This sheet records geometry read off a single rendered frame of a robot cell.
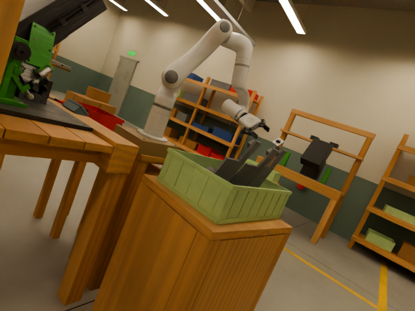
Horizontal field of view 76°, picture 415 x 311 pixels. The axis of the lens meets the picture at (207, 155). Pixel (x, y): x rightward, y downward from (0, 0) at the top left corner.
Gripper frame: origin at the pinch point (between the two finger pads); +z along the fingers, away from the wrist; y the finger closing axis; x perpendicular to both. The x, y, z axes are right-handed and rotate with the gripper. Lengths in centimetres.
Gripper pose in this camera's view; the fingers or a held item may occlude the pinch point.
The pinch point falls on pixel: (262, 132)
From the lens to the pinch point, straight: 151.9
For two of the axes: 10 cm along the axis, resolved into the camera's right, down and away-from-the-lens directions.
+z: 6.0, 6.0, -5.2
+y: 8.0, -4.7, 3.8
